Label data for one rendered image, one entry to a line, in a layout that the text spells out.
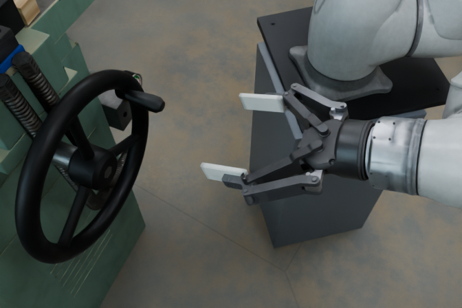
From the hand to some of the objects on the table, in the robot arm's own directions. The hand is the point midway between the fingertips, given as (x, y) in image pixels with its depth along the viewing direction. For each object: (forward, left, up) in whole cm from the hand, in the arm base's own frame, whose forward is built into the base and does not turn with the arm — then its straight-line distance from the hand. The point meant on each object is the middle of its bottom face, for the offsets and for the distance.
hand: (230, 135), depth 66 cm
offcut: (+26, -27, +7) cm, 38 cm away
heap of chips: (+22, -39, +6) cm, 45 cm away
